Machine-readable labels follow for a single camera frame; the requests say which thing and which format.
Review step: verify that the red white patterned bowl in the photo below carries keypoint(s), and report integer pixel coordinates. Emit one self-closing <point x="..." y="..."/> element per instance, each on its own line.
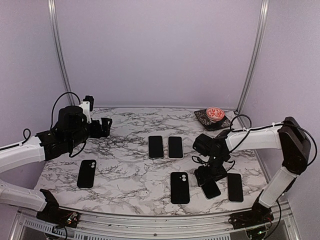
<point x="215" y="114"/>

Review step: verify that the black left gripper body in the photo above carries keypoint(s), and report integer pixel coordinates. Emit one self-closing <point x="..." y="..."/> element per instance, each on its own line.
<point x="79" y="136"/>

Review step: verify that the right aluminium corner post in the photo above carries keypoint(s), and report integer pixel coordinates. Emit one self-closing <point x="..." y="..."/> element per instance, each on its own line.
<point x="260" y="32"/>

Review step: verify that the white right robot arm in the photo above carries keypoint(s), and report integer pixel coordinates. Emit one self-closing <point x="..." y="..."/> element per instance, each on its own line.
<point x="287" y="136"/>

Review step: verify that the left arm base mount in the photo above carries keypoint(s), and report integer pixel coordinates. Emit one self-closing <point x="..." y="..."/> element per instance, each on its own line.
<point x="52" y="213"/>

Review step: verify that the black phone case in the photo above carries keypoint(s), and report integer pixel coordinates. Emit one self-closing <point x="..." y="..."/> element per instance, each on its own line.
<point x="86" y="174"/>
<point x="179" y="188"/>

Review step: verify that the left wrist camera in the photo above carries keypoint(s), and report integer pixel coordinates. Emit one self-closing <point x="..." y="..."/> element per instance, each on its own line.
<point x="87" y="105"/>

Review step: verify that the purple phone black screen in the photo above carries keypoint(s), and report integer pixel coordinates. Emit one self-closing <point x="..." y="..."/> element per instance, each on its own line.
<point x="175" y="147"/>

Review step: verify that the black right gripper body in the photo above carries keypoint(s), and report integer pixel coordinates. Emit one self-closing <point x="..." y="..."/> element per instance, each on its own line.
<point x="215" y="170"/>

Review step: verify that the aluminium corner post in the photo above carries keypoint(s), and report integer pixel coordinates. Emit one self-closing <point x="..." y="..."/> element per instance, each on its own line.
<point x="57" y="44"/>
<point x="260" y="32"/>

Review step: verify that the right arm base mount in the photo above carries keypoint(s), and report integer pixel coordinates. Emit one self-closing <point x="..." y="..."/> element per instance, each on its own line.
<point x="258" y="215"/>

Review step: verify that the aluminium front rail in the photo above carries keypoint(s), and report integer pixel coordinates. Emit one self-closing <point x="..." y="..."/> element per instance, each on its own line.
<point x="103" y="226"/>

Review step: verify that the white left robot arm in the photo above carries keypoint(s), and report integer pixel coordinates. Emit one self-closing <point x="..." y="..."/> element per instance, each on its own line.
<point x="12" y="159"/>

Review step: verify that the left aluminium corner post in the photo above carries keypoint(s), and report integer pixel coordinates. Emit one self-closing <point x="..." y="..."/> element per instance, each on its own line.
<point x="57" y="44"/>

